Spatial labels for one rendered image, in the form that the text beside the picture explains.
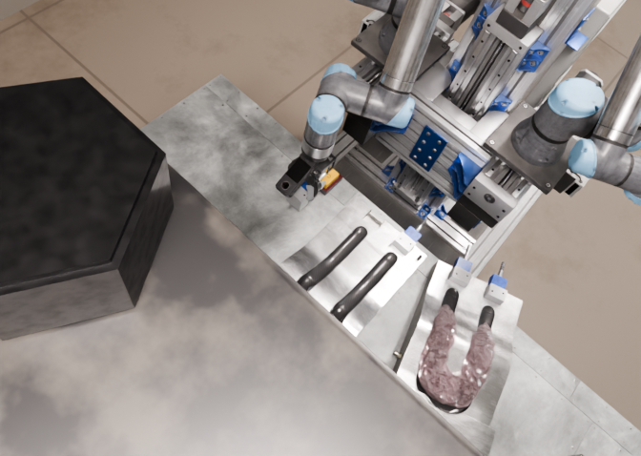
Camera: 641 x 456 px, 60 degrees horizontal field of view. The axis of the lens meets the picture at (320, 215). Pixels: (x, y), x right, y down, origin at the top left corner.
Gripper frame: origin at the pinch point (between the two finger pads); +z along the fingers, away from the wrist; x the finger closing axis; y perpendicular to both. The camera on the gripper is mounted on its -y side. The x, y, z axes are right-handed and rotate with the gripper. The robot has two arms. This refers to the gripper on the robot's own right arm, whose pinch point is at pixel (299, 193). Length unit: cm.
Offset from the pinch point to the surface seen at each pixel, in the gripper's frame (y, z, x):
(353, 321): -16.1, 1.9, -33.3
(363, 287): -5.1, 7.1, -29.2
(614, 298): 115, 95, -113
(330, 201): 11.9, 15.0, -4.1
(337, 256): -3.5, 7.1, -18.2
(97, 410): -66, -106, -31
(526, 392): 7, 15, -79
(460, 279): 15.9, 6.7, -46.8
